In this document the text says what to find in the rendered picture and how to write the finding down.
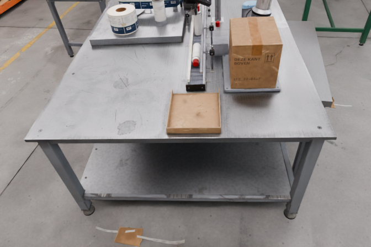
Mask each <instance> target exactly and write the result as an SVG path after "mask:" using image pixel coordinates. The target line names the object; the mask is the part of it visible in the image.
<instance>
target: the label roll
mask: <svg viewBox="0 0 371 247"><path fill-rule="evenodd" d="M107 15H108V18H109V22H110V26H111V29H112V32H113V33H114V34H116V35H127V34H131V33H133V32H135V31H136V30H137V29H138V28H139V25H138V21H137V16H136V10H135V7H134V6H133V5H131V4H119V5H116V6H113V7H111V8H109V9H108V10H107Z"/></svg>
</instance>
